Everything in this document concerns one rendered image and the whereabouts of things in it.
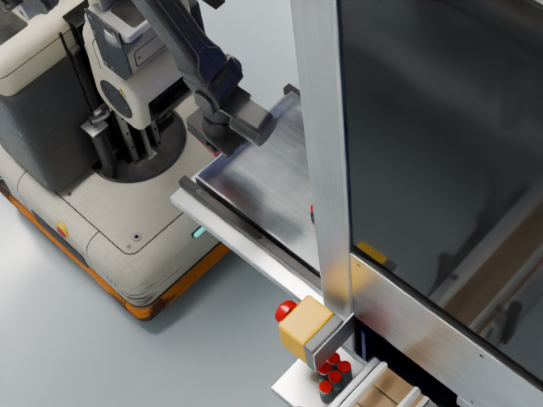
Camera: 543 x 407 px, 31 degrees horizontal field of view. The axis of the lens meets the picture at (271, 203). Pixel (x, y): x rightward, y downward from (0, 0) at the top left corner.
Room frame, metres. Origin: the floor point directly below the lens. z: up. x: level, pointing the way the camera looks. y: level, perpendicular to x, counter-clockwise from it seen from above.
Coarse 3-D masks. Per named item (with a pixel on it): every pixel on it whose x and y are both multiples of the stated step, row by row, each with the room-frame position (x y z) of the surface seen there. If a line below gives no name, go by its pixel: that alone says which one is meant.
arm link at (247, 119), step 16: (240, 64) 1.06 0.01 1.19; (240, 96) 1.03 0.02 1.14; (208, 112) 1.02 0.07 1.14; (224, 112) 1.01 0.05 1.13; (240, 112) 1.01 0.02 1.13; (256, 112) 1.00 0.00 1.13; (240, 128) 1.00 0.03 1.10; (256, 128) 0.98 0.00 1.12; (272, 128) 1.01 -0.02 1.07; (256, 144) 0.98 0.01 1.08
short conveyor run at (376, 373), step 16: (368, 368) 0.62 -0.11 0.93; (384, 368) 0.60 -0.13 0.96; (352, 384) 0.60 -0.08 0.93; (368, 384) 0.58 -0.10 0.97; (384, 384) 0.59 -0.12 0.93; (400, 384) 0.59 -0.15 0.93; (336, 400) 0.58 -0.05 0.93; (352, 400) 0.56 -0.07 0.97; (368, 400) 0.57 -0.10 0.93; (384, 400) 0.57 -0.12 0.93; (400, 400) 0.56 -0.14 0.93; (416, 400) 0.56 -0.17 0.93
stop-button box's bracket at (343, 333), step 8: (352, 320) 0.67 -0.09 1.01; (344, 328) 0.66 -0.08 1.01; (352, 328) 0.67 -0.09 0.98; (336, 336) 0.65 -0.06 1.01; (344, 336) 0.66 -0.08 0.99; (328, 344) 0.63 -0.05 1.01; (336, 344) 0.64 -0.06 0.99; (320, 352) 0.62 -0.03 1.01; (328, 352) 0.63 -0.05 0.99; (320, 360) 0.62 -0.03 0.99
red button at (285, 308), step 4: (288, 300) 0.72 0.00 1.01; (292, 300) 0.72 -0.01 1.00; (280, 304) 0.71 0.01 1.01; (284, 304) 0.71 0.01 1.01; (288, 304) 0.71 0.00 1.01; (292, 304) 0.71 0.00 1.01; (296, 304) 0.71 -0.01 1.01; (280, 308) 0.71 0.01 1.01; (284, 308) 0.71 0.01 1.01; (288, 308) 0.70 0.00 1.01; (292, 308) 0.70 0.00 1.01; (276, 312) 0.71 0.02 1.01; (280, 312) 0.70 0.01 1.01; (284, 312) 0.70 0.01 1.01; (288, 312) 0.70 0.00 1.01; (276, 316) 0.70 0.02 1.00; (280, 316) 0.70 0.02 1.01; (284, 316) 0.69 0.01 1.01; (276, 320) 0.70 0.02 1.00; (280, 320) 0.69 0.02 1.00
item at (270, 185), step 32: (288, 96) 1.21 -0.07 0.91; (288, 128) 1.15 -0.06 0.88; (224, 160) 1.10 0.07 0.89; (256, 160) 1.09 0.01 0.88; (288, 160) 1.08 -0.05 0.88; (224, 192) 1.03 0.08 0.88; (256, 192) 1.02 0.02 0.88; (288, 192) 1.01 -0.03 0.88; (256, 224) 0.93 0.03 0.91; (288, 224) 0.94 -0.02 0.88
